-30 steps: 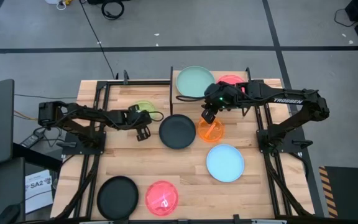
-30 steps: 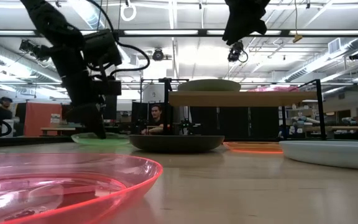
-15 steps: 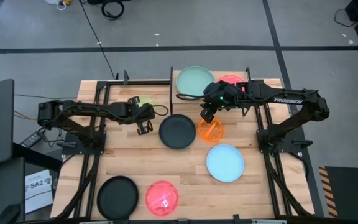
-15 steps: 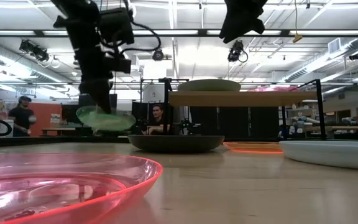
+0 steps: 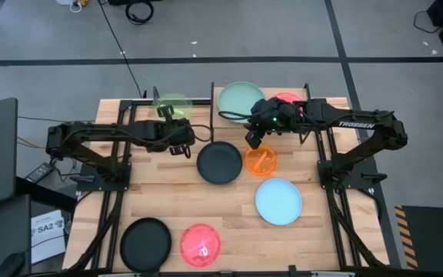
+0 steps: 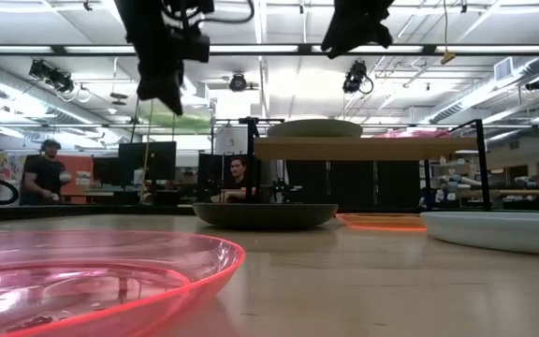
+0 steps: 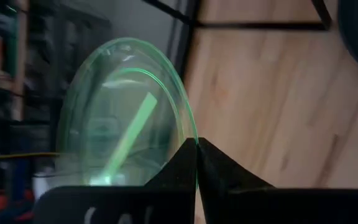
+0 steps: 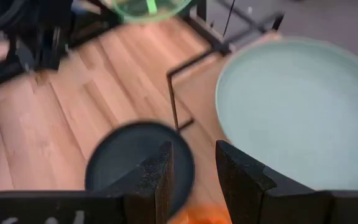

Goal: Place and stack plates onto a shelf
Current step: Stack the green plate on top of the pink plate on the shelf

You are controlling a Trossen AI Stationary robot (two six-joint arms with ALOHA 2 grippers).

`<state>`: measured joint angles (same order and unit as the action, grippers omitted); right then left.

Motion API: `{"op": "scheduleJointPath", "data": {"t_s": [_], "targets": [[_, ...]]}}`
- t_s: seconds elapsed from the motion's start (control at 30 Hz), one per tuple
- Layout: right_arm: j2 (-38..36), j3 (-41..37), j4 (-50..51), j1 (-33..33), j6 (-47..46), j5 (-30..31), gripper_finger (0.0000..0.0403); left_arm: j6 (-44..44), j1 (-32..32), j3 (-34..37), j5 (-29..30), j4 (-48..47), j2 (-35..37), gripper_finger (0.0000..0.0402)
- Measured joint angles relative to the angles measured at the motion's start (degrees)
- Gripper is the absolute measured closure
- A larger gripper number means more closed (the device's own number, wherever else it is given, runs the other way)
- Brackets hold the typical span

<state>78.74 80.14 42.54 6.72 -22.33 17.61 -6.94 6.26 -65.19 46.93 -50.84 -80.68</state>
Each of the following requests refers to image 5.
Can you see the black plate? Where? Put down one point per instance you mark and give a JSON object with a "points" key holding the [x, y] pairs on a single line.
{"points": [[145, 246], [219, 163]]}

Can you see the white power strip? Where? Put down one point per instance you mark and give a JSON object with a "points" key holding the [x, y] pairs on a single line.
{"points": [[65, 2]]}

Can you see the orange translucent plate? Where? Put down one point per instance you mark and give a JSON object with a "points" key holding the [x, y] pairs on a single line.
{"points": [[262, 163]]}

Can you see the white printed paper sheet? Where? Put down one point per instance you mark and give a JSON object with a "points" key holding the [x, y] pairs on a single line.
{"points": [[47, 236]]}

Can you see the light blue plate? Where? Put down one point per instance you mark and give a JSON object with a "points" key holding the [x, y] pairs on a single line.
{"points": [[279, 202]]}

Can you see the black mat with striped edge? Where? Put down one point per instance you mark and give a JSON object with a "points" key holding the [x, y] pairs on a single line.
{"points": [[437, 238]]}

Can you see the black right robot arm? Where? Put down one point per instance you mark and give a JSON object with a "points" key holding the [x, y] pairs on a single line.
{"points": [[360, 125]]}

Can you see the wooden shelf with black frame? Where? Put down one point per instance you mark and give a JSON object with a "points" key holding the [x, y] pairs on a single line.
{"points": [[229, 129]]}

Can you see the black chair part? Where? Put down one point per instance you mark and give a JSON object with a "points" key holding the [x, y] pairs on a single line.
{"points": [[10, 265]]}

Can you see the red translucent plate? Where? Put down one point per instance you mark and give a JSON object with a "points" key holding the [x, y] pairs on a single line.
{"points": [[200, 246]]}

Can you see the pink translucent plate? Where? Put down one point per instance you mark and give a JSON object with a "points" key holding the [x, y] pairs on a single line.
{"points": [[287, 97]]}

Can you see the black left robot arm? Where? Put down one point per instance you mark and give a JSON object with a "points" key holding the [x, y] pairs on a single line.
{"points": [[90, 132]]}

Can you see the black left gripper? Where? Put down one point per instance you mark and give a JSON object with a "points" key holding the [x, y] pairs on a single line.
{"points": [[181, 132]]}

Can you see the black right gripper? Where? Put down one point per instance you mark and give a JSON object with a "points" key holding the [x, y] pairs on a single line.
{"points": [[277, 115]]}

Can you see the sage green plate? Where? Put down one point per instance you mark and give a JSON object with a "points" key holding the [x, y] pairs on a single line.
{"points": [[238, 98]]}

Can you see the black aluminium table frame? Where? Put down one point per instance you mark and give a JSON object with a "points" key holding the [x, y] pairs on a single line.
{"points": [[126, 104]]}

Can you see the green translucent plate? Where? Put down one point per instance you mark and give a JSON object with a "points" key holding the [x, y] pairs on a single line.
{"points": [[181, 101]]}

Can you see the black power adapter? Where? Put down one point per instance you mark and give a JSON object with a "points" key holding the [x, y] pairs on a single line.
{"points": [[40, 172]]}

